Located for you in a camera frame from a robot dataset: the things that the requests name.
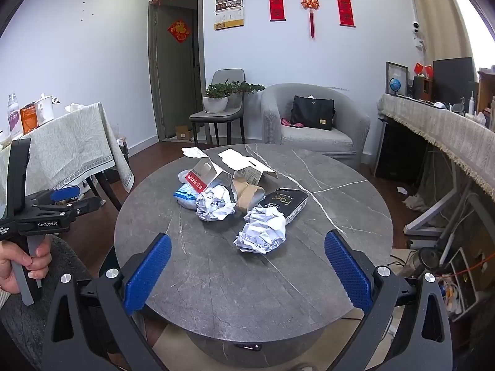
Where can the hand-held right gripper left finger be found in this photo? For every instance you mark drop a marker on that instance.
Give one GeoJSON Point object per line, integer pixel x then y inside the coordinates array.
{"type": "Point", "coordinates": [149, 274]}

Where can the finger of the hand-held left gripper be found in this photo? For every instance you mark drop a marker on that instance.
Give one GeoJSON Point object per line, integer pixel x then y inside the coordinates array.
{"type": "Point", "coordinates": [65, 193]}
{"type": "Point", "coordinates": [83, 205]}

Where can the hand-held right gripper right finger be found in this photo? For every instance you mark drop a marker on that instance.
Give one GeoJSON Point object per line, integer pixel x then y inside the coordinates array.
{"type": "Point", "coordinates": [346, 274]}

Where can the blue and white packet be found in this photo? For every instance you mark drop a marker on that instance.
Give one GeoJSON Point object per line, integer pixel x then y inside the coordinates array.
{"type": "Point", "coordinates": [185, 197]}

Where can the black box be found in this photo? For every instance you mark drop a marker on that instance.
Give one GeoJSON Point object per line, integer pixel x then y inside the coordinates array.
{"type": "Point", "coordinates": [288, 203]}

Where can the white paper ball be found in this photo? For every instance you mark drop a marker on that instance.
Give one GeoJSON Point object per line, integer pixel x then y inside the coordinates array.
{"type": "Point", "coordinates": [261, 230]}
{"type": "Point", "coordinates": [214, 203]}

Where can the red and white carton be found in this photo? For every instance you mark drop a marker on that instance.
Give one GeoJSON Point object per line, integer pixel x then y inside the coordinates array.
{"type": "Point", "coordinates": [197, 181]}

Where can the white paper slip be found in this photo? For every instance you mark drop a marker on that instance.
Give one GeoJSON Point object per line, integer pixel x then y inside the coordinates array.
{"type": "Point", "coordinates": [193, 152]}

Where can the brown cardboard tape core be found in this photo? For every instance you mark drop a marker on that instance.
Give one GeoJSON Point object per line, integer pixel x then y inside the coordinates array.
{"type": "Point", "coordinates": [247, 197]}

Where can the white paper carton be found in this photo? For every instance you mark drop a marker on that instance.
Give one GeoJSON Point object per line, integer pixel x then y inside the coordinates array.
{"type": "Point", "coordinates": [247, 162]}

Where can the person's left hand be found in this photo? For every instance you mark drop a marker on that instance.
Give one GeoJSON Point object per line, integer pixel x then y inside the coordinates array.
{"type": "Point", "coordinates": [7, 266]}

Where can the dark wooden table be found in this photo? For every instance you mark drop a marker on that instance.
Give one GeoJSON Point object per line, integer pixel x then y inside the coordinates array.
{"type": "Point", "coordinates": [106, 189]}

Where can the pale patterned tablecloth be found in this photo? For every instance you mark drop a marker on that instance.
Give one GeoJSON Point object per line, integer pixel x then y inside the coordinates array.
{"type": "Point", "coordinates": [69, 147]}

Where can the white bottle purple label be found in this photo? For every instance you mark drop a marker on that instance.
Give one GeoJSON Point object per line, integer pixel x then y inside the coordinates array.
{"type": "Point", "coordinates": [14, 119]}

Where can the orange packet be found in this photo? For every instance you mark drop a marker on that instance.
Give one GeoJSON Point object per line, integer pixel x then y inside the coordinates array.
{"type": "Point", "coordinates": [29, 119]}

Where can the round grey stone table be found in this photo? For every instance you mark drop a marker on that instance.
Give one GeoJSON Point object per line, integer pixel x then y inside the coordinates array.
{"type": "Point", "coordinates": [216, 270]}

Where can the white kettle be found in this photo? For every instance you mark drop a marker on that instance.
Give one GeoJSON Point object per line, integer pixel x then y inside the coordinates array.
{"type": "Point", "coordinates": [45, 110]}

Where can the grey metal cylinder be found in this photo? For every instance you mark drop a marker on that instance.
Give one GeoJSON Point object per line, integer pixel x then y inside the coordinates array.
{"type": "Point", "coordinates": [419, 262]}

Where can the white tissue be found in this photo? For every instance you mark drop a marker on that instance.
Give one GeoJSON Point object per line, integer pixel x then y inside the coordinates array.
{"type": "Point", "coordinates": [72, 107]}

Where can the white paper scrap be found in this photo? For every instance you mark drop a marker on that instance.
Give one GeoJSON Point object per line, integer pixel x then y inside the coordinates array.
{"type": "Point", "coordinates": [402, 190]}

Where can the large white plastic lid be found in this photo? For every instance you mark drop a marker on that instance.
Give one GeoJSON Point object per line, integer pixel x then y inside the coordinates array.
{"type": "Point", "coordinates": [181, 176]}

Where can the white power strip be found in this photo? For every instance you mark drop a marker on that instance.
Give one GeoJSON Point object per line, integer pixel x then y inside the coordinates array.
{"type": "Point", "coordinates": [466, 282]}

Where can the small cardboard box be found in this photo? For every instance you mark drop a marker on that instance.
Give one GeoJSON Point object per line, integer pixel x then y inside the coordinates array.
{"type": "Point", "coordinates": [185, 132]}

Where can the grey fuzzy cushion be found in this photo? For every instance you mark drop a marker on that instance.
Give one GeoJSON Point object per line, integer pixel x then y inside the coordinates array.
{"type": "Point", "coordinates": [23, 328]}

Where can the grey armchair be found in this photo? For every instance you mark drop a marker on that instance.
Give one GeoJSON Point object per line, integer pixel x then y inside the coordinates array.
{"type": "Point", "coordinates": [317, 139]}

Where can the grey door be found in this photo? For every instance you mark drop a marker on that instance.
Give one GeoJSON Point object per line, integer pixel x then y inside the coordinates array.
{"type": "Point", "coordinates": [174, 85]}

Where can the red cloth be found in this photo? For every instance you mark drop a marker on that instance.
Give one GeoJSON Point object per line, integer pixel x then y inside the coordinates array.
{"type": "Point", "coordinates": [288, 122]}

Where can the black bag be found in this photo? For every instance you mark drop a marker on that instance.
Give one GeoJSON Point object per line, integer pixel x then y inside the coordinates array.
{"type": "Point", "coordinates": [312, 112]}

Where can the potted green plant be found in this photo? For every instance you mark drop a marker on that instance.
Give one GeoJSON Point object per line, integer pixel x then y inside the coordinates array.
{"type": "Point", "coordinates": [215, 104]}

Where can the beige fringed desk cloth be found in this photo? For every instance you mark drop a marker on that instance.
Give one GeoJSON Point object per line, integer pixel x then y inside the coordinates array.
{"type": "Point", "coordinates": [444, 127]}

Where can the grey dining chair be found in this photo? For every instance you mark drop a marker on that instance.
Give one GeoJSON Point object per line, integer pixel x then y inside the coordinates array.
{"type": "Point", "coordinates": [226, 75]}

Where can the small blue globe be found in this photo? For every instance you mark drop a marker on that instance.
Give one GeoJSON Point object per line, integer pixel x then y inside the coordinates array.
{"type": "Point", "coordinates": [395, 84]}

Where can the red diamond door sticker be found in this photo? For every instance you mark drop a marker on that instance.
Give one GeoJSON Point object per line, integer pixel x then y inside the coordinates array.
{"type": "Point", "coordinates": [179, 31]}

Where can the slim white bottle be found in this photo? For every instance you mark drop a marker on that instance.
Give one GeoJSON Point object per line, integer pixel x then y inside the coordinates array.
{"type": "Point", "coordinates": [471, 102]}

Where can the small red flags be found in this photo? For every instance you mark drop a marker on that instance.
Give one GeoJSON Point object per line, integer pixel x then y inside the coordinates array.
{"type": "Point", "coordinates": [423, 69]}

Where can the black monitor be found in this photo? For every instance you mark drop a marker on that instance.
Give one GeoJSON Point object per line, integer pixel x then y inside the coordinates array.
{"type": "Point", "coordinates": [452, 79]}

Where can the brown desk shelf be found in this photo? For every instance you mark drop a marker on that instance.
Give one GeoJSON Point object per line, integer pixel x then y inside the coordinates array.
{"type": "Point", "coordinates": [486, 92]}

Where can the red hanging scroll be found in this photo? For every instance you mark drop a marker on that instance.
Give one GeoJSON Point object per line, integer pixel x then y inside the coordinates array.
{"type": "Point", "coordinates": [277, 5]}
{"type": "Point", "coordinates": [345, 9]}

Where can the beige curtain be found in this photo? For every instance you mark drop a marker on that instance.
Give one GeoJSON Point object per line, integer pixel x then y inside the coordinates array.
{"type": "Point", "coordinates": [444, 27]}

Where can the white desk frame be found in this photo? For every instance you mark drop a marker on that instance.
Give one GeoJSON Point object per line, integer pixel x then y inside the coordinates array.
{"type": "Point", "coordinates": [425, 224]}

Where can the picture frame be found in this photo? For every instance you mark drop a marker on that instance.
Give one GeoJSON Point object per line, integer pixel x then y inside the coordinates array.
{"type": "Point", "coordinates": [397, 70]}

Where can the wall calendar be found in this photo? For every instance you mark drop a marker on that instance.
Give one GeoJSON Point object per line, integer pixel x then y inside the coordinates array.
{"type": "Point", "coordinates": [229, 11]}

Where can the white security camera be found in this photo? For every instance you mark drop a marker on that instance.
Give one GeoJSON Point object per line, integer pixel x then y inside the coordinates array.
{"type": "Point", "coordinates": [417, 31]}

